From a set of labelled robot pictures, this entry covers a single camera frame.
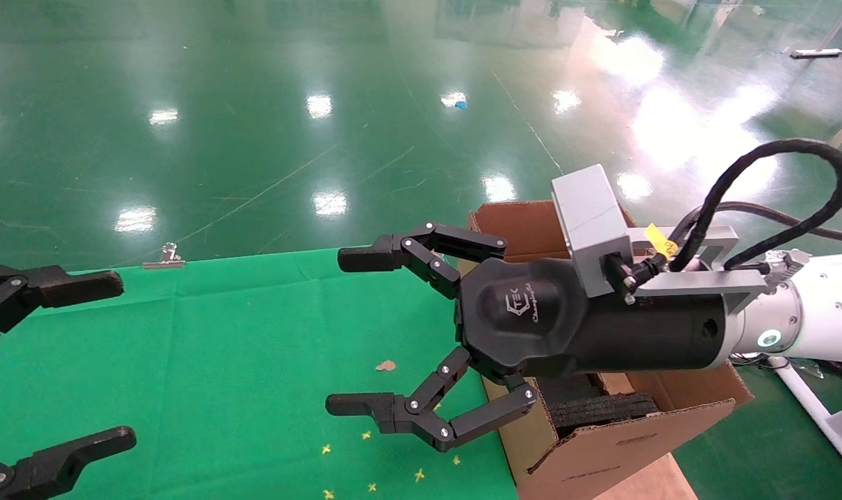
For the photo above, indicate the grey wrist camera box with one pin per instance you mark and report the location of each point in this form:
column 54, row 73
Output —
column 588, row 215

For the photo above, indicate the black foam strip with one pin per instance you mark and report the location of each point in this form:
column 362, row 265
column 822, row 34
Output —
column 601, row 410

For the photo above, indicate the small brown cardboard scrap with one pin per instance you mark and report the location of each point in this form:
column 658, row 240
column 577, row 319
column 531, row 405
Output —
column 385, row 365

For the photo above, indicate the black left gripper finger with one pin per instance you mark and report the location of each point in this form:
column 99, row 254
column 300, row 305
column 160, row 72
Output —
column 67, row 288
column 60, row 462

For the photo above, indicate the silver binder clip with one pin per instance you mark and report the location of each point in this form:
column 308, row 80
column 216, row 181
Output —
column 165, row 258

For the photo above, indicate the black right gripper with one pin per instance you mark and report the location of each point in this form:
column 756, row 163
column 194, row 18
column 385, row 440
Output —
column 546, row 326

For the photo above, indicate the white flat bar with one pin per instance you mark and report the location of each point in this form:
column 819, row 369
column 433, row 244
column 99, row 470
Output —
column 815, row 53

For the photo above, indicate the grey metal camera bracket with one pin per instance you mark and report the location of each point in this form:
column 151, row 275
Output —
column 699, row 281

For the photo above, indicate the large open cardboard carton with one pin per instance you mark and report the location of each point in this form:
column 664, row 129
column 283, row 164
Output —
column 601, row 455

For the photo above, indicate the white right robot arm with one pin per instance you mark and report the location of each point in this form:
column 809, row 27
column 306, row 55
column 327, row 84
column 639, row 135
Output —
column 831, row 312

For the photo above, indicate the green cloth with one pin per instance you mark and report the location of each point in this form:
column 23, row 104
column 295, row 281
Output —
column 219, row 347

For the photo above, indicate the white pipe frame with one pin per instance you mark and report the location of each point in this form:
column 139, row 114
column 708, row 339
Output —
column 810, row 404

